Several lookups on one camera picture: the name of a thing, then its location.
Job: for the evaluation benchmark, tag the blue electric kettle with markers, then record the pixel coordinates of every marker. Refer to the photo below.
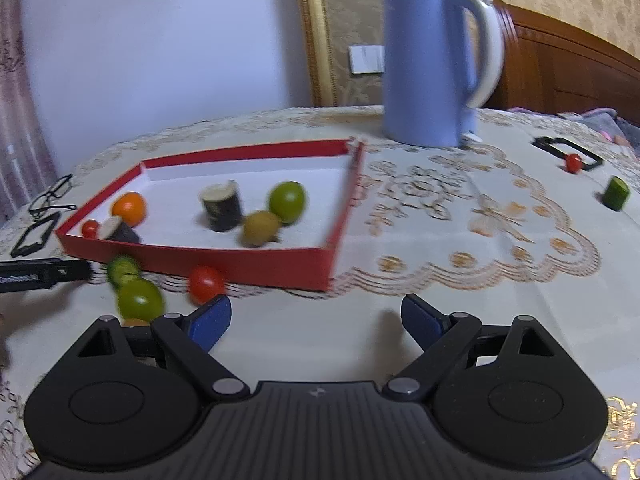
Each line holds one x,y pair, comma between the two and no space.
425,70

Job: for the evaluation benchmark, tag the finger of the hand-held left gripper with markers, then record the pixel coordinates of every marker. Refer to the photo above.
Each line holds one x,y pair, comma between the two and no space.
45,275

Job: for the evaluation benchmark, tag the short green cucumber piece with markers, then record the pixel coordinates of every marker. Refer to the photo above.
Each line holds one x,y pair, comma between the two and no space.
615,194

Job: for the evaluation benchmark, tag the tiny red cherry tomato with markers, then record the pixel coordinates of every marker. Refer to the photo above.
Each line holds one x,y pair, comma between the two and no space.
90,229

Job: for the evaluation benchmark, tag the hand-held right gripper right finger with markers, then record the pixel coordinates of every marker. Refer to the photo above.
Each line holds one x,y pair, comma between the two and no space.
425,321

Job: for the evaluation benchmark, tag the purple grey blanket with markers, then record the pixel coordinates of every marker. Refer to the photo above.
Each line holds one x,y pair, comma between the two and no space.
600,122

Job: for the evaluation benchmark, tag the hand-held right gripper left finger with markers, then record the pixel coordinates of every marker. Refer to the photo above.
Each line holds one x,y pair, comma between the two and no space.
210,322

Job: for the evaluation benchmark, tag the gold wall moulding frame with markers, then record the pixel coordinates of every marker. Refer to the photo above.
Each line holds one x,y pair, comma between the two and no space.
315,35

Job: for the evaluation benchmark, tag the black eyeglasses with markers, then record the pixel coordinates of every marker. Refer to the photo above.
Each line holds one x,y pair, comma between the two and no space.
50,195

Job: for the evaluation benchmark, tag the green round fruit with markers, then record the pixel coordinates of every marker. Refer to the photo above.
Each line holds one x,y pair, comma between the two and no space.
140,300
287,202

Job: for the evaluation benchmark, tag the brown kiwi fruit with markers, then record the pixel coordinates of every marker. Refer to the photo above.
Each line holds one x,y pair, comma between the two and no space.
260,229

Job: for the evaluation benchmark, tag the white wall switch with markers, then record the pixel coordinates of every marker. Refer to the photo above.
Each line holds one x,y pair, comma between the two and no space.
365,59

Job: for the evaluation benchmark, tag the brown wooden headboard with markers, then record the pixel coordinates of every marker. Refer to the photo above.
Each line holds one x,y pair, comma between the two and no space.
565,60

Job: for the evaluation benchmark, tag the small orange fruit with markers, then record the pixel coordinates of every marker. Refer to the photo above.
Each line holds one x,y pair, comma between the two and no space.
132,322

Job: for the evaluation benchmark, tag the dark cylinder wood top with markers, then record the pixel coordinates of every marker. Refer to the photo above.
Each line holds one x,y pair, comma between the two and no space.
222,207

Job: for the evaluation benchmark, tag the black rectangular plastic frame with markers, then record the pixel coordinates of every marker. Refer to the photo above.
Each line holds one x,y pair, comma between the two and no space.
545,144
22,250

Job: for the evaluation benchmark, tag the orange tangerine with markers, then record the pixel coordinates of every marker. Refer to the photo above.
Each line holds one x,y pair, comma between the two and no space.
129,208

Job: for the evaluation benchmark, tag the red shallow cardboard box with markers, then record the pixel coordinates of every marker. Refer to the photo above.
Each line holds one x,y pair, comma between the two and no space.
200,260

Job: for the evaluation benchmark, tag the pink patterned curtain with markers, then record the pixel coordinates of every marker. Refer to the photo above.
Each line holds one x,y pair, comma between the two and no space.
20,110

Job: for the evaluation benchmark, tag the small red cherry tomato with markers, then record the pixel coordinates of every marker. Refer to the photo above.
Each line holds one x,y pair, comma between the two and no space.
574,162

